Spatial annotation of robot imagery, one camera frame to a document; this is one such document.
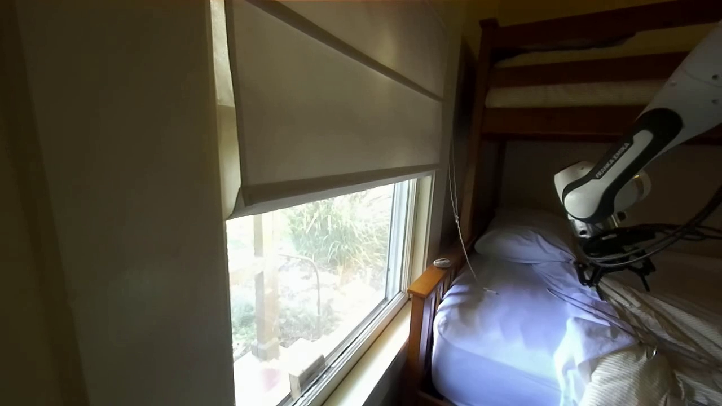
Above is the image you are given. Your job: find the cream rumpled blanket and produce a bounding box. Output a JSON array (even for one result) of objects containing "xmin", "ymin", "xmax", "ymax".
[{"xmin": 576, "ymin": 245, "xmax": 722, "ymax": 406}]

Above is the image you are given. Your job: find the white bunk mattress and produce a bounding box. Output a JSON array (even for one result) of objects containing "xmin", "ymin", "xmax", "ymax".
[{"xmin": 484, "ymin": 29, "xmax": 722, "ymax": 112}]

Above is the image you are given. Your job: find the beige roman window shade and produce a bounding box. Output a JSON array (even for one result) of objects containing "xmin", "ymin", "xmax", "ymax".
[{"xmin": 207, "ymin": 0, "xmax": 457, "ymax": 222}]

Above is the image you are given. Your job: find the lavender pillow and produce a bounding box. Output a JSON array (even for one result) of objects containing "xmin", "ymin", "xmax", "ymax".
[{"xmin": 471, "ymin": 208, "xmax": 582, "ymax": 268}]

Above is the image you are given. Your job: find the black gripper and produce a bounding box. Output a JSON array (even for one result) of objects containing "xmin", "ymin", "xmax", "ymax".
[{"xmin": 573, "ymin": 223, "xmax": 659, "ymax": 293}]

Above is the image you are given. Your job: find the wooden bunk bed frame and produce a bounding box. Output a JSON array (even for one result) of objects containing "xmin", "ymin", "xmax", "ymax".
[{"xmin": 404, "ymin": 0, "xmax": 722, "ymax": 406}]

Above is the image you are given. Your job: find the lavender bed sheet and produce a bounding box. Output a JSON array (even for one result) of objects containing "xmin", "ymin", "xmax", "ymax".
[{"xmin": 430, "ymin": 250, "xmax": 642, "ymax": 406}]

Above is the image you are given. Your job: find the white framed window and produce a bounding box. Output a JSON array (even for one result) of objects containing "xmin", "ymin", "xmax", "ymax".
[{"xmin": 224, "ymin": 172, "xmax": 440, "ymax": 406}]

